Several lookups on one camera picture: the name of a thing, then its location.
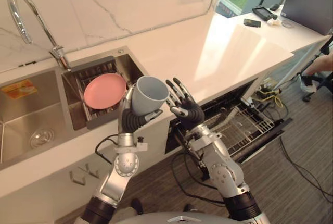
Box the orange yellow sticker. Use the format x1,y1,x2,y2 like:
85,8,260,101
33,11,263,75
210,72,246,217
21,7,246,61
1,79,37,99

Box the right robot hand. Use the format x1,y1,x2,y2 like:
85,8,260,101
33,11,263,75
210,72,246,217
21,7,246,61
165,77,205,129

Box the black dishwasher door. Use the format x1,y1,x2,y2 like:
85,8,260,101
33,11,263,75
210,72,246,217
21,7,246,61
228,117,293,164

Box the grey laptop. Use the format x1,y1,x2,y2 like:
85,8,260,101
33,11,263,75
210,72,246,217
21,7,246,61
280,0,333,36

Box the round sink drain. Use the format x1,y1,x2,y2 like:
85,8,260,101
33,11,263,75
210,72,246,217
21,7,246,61
29,128,55,148

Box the small black box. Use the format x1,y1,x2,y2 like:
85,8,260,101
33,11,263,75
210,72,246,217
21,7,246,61
243,18,262,28

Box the black tripod stand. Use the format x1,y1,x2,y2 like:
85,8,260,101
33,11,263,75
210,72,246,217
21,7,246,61
296,30,333,79

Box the black handheld controller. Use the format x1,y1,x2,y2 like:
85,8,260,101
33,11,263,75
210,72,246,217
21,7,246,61
252,5,278,22

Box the left dark robot foot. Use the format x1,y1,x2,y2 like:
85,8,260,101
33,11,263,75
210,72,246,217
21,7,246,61
131,198,144,215

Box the dishwasher wire rack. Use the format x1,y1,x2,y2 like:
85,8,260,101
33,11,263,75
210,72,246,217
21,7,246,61
200,103,275,157

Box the grey cabinet handle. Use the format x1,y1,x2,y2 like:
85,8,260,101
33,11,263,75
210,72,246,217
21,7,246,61
69,171,87,186
79,163,99,178

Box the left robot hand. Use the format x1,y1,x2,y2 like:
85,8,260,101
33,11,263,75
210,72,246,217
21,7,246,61
118,82,164,133

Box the chrome gooseneck faucet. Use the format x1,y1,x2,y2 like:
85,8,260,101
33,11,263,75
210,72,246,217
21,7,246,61
7,0,72,71

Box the silver robot torso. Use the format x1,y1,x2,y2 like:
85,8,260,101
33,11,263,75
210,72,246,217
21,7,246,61
114,211,232,224

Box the yellow cable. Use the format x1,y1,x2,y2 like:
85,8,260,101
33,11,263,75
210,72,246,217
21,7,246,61
258,88,284,109

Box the stainless steel sink basin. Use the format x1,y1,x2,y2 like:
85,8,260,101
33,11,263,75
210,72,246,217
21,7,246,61
0,69,79,170

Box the black office chair base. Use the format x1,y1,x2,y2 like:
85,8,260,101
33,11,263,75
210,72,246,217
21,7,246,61
301,71,333,102

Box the pink plate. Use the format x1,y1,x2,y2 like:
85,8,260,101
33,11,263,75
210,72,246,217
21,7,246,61
83,73,127,110

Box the dark sink dish rack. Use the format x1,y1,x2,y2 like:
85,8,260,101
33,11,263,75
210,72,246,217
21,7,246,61
69,56,136,130

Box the person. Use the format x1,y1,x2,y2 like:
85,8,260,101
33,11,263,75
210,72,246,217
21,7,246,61
300,52,333,94

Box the grey-blue cup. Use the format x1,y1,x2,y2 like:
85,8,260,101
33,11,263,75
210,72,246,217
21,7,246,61
131,76,170,117

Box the black floor cable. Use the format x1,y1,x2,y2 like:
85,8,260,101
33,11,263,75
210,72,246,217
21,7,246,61
278,138,333,210

